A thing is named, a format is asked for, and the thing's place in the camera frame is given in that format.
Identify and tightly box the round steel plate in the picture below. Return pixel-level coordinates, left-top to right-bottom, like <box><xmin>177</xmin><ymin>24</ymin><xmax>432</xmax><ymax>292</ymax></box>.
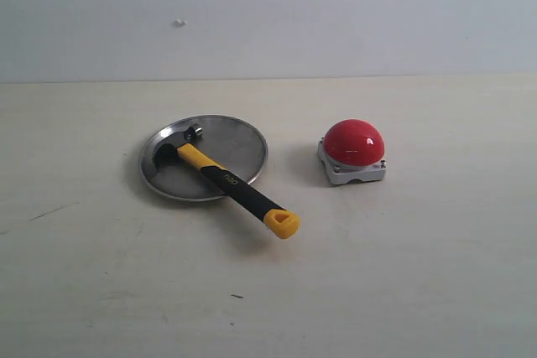
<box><xmin>138</xmin><ymin>115</ymin><xmax>269</xmax><ymax>202</ymax></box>

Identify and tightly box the yellow black claw hammer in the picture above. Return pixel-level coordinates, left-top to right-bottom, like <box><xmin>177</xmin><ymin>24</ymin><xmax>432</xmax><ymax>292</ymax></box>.
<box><xmin>152</xmin><ymin>124</ymin><xmax>300</xmax><ymax>239</ymax></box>

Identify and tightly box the red dome button grey base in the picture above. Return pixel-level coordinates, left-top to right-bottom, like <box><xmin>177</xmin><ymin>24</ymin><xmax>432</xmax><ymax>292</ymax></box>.
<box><xmin>317</xmin><ymin>119</ymin><xmax>387</xmax><ymax>185</ymax></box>

